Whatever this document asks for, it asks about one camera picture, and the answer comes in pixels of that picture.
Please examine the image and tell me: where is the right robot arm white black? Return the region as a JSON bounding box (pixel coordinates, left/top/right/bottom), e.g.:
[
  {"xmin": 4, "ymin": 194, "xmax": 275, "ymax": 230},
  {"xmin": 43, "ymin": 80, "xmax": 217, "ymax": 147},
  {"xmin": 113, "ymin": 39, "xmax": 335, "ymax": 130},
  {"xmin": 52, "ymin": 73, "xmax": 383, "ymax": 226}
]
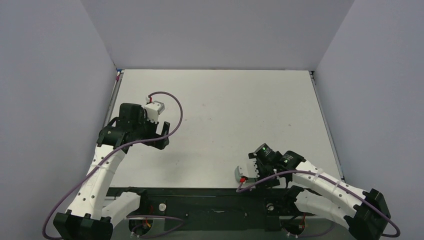
[{"xmin": 236, "ymin": 143, "xmax": 391, "ymax": 240}]

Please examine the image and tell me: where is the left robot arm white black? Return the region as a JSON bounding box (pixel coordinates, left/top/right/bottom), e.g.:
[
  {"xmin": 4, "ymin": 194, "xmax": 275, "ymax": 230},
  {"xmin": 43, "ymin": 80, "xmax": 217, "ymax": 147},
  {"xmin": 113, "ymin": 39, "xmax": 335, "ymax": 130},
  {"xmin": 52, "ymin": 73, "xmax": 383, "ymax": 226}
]
[{"xmin": 53, "ymin": 100, "xmax": 172, "ymax": 240}]

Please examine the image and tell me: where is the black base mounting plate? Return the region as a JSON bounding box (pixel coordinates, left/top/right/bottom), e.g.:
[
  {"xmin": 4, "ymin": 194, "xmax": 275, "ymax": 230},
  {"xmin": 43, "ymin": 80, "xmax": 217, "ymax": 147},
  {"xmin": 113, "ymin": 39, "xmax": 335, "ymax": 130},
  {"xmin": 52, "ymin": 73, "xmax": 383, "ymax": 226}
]
[{"xmin": 106, "ymin": 187, "xmax": 303, "ymax": 232}]

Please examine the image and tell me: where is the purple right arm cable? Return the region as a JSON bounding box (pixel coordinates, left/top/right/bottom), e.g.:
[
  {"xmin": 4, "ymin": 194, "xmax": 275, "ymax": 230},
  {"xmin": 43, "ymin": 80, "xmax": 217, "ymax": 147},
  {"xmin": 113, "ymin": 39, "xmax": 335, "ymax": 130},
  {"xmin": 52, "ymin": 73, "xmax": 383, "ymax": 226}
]
[{"xmin": 235, "ymin": 169, "xmax": 401, "ymax": 239}]

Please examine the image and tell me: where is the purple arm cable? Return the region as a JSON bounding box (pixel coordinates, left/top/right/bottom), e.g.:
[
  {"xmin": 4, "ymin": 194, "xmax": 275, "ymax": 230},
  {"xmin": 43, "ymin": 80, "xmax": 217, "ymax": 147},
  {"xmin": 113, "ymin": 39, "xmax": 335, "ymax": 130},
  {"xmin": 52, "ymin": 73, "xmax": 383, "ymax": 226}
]
[
  {"xmin": 235, "ymin": 169, "xmax": 401, "ymax": 239},
  {"xmin": 42, "ymin": 91, "xmax": 184, "ymax": 240}
]

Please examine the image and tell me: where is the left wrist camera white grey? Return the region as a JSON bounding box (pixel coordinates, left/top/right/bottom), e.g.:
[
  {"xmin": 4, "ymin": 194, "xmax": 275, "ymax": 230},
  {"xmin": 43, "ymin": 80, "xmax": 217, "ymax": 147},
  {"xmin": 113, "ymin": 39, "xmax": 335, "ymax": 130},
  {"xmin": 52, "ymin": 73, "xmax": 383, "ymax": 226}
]
[{"xmin": 143, "ymin": 95, "xmax": 165, "ymax": 124}]

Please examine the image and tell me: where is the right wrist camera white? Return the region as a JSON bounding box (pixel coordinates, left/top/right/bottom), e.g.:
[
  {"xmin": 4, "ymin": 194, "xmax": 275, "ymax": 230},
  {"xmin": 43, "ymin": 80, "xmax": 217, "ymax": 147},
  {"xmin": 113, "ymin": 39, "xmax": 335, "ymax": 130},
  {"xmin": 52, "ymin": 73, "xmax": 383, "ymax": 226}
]
[{"xmin": 234, "ymin": 159, "xmax": 260, "ymax": 183}]

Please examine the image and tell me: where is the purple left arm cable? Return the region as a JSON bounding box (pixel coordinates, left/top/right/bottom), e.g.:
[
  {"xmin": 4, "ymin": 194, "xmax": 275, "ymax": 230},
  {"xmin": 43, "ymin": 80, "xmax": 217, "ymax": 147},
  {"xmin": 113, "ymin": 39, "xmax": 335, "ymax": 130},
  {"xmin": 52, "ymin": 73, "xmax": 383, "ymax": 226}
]
[{"xmin": 42, "ymin": 91, "xmax": 184, "ymax": 240}]

